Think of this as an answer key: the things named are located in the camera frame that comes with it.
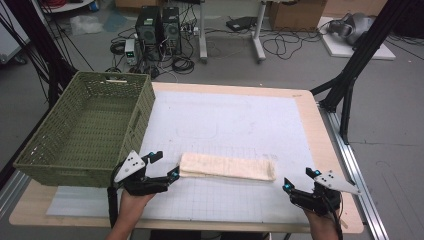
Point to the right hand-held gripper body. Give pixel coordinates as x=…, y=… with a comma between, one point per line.
x=336, y=182

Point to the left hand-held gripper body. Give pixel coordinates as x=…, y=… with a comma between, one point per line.
x=131, y=165

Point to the green woven plastic basket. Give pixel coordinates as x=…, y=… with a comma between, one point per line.
x=100, y=133

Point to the cream towel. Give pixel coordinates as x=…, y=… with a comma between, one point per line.
x=226, y=166

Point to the person's left hand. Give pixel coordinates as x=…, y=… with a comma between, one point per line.
x=131, y=204

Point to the person's right hand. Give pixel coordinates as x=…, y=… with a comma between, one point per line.
x=321, y=222

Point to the white grid mat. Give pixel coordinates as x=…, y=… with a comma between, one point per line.
x=226, y=120

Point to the grey bench power supply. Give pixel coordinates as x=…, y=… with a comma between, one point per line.
x=130, y=51

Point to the black computer tower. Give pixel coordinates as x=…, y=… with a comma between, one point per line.
x=148, y=31
x=172, y=30

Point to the white floor board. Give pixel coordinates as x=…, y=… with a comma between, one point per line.
x=336, y=50

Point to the black metal stand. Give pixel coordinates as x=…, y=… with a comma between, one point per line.
x=43, y=50
x=360, y=56

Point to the white desk leg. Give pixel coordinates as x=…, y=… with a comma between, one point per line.
x=258, y=36
x=202, y=33

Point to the clear plastic bag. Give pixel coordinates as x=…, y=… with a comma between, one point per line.
x=86, y=25

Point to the grey robot device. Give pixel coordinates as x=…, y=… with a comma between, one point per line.
x=353, y=26

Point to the flat black bag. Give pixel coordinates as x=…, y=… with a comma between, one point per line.
x=240, y=23

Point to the brown cardboard box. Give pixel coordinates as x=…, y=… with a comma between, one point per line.
x=296, y=15

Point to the white round table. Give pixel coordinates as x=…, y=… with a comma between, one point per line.
x=66, y=6

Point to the white cabinet on wheels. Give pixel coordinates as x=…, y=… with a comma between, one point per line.
x=8, y=36

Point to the aluminium frame rail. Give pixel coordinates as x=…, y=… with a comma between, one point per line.
x=11, y=193
x=360, y=173

